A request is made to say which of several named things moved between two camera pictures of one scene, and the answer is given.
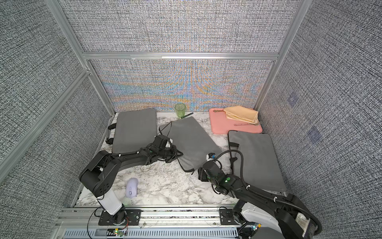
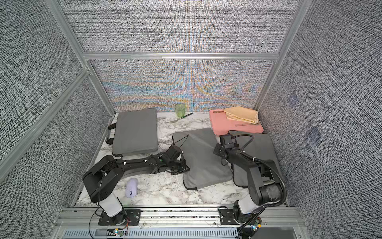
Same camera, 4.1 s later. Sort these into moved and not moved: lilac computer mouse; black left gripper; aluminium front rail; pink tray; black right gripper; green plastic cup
Moved: black left gripper; black right gripper
Not moved: pink tray; lilac computer mouse; green plastic cup; aluminium front rail
